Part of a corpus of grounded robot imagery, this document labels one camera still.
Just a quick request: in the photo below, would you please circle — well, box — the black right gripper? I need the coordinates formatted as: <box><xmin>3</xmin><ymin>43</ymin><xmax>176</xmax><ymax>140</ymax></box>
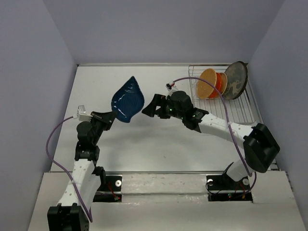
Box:
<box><xmin>141</xmin><ymin>93</ymin><xmax>185</xmax><ymax>120</ymax></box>

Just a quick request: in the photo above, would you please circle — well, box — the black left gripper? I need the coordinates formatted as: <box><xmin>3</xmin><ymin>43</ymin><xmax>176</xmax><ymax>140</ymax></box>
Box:
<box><xmin>88</xmin><ymin>110</ymin><xmax>117</xmax><ymax>145</ymax></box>

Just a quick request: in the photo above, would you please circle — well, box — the dark blue leaf plate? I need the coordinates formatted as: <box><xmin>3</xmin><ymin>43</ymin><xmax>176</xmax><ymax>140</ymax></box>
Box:
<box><xmin>111</xmin><ymin>76</ymin><xmax>145</xmax><ymax>123</ymax></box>

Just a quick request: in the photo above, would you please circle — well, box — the tan woven round plate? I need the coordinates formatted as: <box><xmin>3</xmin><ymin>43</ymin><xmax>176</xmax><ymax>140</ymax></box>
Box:
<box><xmin>197</xmin><ymin>68</ymin><xmax>217</xmax><ymax>99</ymax></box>

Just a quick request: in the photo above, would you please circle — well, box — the orange glossy plate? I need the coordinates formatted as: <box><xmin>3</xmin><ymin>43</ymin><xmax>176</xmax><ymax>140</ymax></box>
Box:
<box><xmin>208</xmin><ymin>73</ymin><xmax>222</xmax><ymax>99</ymax></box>

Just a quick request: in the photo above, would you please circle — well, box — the grey deer plate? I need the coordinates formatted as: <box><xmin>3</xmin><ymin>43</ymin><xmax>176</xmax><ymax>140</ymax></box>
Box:
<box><xmin>222</xmin><ymin>61</ymin><xmax>245</xmax><ymax>100</ymax></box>

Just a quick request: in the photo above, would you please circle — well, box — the large teal floral plate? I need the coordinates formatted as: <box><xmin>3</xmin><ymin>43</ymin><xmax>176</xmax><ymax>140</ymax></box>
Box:
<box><xmin>242</xmin><ymin>63</ymin><xmax>249</xmax><ymax>92</ymax></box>

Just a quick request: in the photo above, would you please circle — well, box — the cream plate with prints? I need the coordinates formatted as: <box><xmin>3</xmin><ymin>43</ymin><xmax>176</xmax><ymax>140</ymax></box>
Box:
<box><xmin>219</xmin><ymin>73</ymin><xmax>228</xmax><ymax>94</ymax></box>

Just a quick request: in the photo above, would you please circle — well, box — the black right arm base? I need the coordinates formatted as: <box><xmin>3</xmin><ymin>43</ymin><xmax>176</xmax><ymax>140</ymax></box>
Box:
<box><xmin>205</xmin><ymin>175</ymin><xmax>253</xmax><ymax>202</ymax></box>

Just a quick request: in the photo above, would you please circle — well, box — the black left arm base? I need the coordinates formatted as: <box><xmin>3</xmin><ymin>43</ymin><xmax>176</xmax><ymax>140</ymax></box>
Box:
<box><xmin>93</xmin><ymin>175</ymin><xmax>122</xmax><ymax>203</ymax></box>

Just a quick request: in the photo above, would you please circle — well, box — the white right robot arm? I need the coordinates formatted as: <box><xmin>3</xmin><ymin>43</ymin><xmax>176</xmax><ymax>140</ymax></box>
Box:
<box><xmin>142</xmin><ymin>91</ymin><xmax>280</xmax><ymax>189</ymax></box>

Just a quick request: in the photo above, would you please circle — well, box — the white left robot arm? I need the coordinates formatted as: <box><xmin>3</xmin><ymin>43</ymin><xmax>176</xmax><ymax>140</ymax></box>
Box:
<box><xmin>47</xmin><ymin>111</ymin><xmax>116</xmax><ymax>231</ymax></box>

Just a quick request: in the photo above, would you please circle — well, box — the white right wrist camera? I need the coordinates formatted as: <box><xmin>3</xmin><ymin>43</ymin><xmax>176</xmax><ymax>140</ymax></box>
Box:
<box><xmin>166</xmin><ymin>81</ymin><xmax>179</xmax><ymax>96</ymax></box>

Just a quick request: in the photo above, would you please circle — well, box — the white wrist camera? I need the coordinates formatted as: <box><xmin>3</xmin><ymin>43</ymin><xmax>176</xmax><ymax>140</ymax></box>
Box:
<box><xmin>166</xmin><ymin>81</ymin><xmax>179</xmax><ymax>96</ymax></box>
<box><xmin>73</xmin><ymin>105</ymin><xmax>92</xmax><ymax>122</ymax></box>

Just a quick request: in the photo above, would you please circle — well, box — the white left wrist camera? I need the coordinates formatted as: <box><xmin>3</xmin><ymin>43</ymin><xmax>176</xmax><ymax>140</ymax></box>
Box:
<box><xmin>73</xmin><ymin>105</ymin><xmax>92</xmax><ymax>122</ymax></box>

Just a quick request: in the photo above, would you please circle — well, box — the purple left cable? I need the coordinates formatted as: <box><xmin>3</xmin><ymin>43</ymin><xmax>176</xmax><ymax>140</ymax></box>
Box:
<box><xmin>46</xmin><ymin>116</ymin><xmax>94</xmax><ymax>223</ymax></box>

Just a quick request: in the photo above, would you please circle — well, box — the purple cable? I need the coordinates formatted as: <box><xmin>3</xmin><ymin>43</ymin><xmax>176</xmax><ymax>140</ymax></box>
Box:
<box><xmin>46</xmin><ymin>116</ymin><xmax>94</xmax><ymax>223</ymax></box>
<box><xmin>172</xmin><ymin>77</ymin><xmax>257</xmax><ymax>194</ymax></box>

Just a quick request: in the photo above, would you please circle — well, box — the silver wire dish rack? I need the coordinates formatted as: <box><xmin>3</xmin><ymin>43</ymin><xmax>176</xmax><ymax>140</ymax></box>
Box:
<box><xmin>188</xmin><ymin>64</ymin><xmax>257</xmax><ymax>125</ymax></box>

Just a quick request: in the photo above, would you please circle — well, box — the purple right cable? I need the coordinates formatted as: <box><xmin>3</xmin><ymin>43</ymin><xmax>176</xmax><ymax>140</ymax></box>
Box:
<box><xmin>172</xmin><ymin>77</ymin><xmax>257</xmax><ymax>194</ymax></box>

